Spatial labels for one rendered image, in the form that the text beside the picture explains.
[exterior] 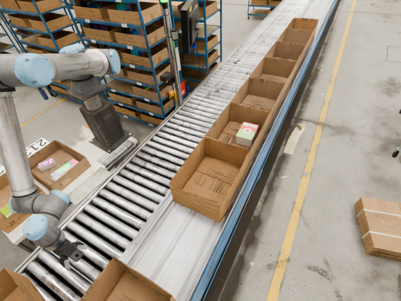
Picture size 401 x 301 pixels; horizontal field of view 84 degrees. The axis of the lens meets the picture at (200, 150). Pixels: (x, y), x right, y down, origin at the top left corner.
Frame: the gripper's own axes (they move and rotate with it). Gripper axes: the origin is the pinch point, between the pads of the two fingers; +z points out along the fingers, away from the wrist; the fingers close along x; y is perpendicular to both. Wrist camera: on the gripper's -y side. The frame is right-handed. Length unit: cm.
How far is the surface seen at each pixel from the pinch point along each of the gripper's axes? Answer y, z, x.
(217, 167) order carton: -41, -9, -79
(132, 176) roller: 14, 5, -56
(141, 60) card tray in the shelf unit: 87, -19, -164
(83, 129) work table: 89, 5, -76
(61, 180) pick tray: 50, -2, -28
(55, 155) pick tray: 83, 4, -44
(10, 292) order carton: 20.5, 3.7, 27.0
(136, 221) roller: -10.5, 5.1, -30.9
